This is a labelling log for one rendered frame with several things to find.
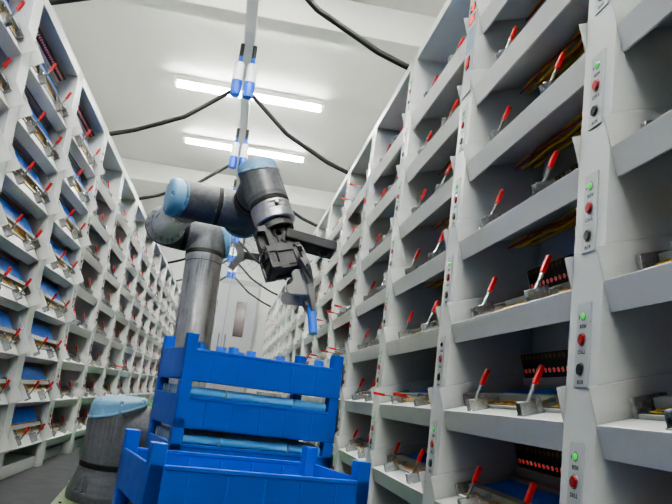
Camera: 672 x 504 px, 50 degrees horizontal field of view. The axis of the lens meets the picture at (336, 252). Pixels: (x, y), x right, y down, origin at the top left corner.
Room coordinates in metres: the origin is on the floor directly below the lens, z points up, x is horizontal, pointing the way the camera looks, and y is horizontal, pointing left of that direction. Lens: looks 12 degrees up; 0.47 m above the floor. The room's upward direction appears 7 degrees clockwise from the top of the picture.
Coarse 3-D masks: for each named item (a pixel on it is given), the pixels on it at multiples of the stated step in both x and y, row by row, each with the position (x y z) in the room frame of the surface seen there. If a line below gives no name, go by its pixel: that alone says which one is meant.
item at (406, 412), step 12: (408, 384) 2.39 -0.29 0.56; (420, 384) 2.39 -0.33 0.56; (432, 384) 2.40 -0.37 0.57; (384, 396) 2.38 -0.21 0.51; (432, 396) 1.78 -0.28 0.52; (384, 408) 2.31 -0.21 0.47; (396, 408) 2.14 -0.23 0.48; (408, 408) 2.00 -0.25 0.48; (420, 408) 1.88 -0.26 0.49; (408, 420) 2.03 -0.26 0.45; (420, 420) 1.90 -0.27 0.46
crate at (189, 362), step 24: (168, 336) 1.42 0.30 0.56; (192, 336) 1.26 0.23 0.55; (168, 360) 1.36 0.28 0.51; (192, 360) 1.26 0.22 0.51; (216, 360) 1.28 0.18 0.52; (240, 360) 1.29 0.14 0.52; (264, 360) 1.31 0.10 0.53; (336, 360) 1.37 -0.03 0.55; (240, 384) 1.30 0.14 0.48; (264, 384) 1.31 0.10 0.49; (288, 384) 1.33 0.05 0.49; (312, 384) 1.35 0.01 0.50; (336, 384) 1.37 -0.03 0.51
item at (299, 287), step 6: (294, 270) 1.49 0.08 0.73; (300, 270) 1.49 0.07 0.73; (294, 276) 1.48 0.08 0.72; (300, 276) 1.48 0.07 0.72; (294, 282) 1.48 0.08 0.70; (300, 282) 1.48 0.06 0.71; (288, 288) 1.47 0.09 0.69; (294, 288) 1.47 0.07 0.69; (300, 288) 1.47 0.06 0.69; (306, 288) 1.48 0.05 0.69; (312, 288) 1.47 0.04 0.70; (294, 294) 1.47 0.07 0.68; (300, 294) 1.47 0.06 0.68; (306, 294) 1.47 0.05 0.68; (312, 294) 1.47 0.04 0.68; (312, 300) 1.48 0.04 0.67; (312, 306) 1.48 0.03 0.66
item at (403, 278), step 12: (432, 252) 1.95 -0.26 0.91; (444, 252) 1.80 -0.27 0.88; (420, 264) 2.38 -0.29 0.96; (432, 264) 1.91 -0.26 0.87; (444, 264) 1.82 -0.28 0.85; (396, 276) 2.38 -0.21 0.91; (408, 276) 2.17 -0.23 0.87; (420, 276) 2.04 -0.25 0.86; (432, 276) 1.94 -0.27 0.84; (396, 288) 2.34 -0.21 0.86; (408, 288) 2.19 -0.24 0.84
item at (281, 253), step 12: (264, 228) 1.51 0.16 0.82; (276, 228) 1.52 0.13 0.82; (264, 240) 1.52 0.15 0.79; (276, 240) 1.51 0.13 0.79; (288, 240) 1.51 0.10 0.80; (264, 252) 1.49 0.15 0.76; (276, 252) 1.48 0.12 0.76; (288, 252) 1.49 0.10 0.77; (264, 264) 1.51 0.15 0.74; (276, 264) 1.47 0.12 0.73; (288, 264) 1.48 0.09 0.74; (264, 276) 1.53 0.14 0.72; (276, 276) 1.51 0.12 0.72; (288, 276) 1.53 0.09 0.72
